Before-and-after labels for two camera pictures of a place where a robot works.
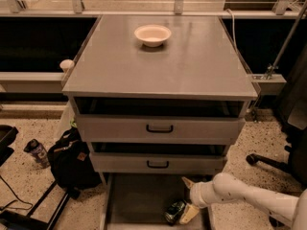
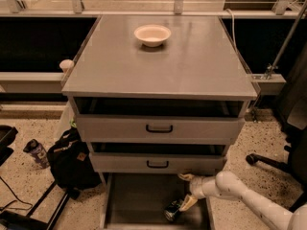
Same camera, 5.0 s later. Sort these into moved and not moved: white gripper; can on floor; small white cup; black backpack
Moved: white gripper
Not moved: small white cup; can on floor; black backpack
